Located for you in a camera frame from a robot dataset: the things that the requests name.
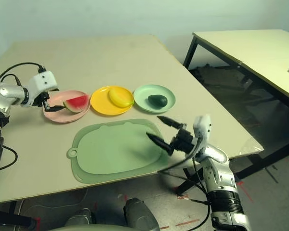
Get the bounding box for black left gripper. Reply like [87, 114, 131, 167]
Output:
[35, 88, 66, 113]

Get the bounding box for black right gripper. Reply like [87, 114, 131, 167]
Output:
[146, 115, 198, 156]

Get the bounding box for toy watermelon slice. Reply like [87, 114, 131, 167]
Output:
[63, 94, 90, 114]

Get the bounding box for dark green toy avocado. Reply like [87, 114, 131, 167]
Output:
[147, 94, 168, 109]

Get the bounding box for yellow toy banana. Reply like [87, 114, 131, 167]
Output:
[108, 88, 135, 108]

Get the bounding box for pink plastic plate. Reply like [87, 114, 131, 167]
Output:
[42, 90, 91, 124]

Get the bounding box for mint green plastic plate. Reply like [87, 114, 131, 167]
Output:
[133, 84, 176, 114]

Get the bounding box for yellow plastic plate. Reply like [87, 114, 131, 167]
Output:
[90, 86, 134, 116]

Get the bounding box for black table foot bar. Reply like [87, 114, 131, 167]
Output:
[174, 168, 208, 195]
[0, 209, 38, 229]

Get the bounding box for green cutting board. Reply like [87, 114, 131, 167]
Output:
[66, 118, 171, 185]

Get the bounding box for grey robot right knee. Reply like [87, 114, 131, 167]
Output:
[123, 197, 161, 231]

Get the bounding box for grey robot knee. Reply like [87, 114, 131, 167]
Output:
[123, 197, 161, 231]
[65, 208, 96, 227]

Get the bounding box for grey robot left knee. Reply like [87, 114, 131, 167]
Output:
[65, 208, 96, 227]

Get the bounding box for black-framed side table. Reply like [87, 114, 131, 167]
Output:
[182, 29, 289, 180]

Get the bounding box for grey robot torso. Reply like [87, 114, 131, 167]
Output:
[48, 225, 126, 231]

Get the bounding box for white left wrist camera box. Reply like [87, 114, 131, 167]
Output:
[26, 70, 58, 106]

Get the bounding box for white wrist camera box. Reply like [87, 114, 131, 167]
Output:
[26, 70, 58, 106]
[191, 115, 212, 154]

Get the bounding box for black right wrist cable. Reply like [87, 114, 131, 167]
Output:
[158, 134, 212, 231]

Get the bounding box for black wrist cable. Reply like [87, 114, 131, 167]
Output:
[158, 134, 212, 231]
[0, 62, 45, 173]

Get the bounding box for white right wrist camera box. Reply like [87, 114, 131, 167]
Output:
[191, 115, 212, 154]

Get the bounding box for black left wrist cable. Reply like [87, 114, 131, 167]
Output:
[0, 62, 45, 173]

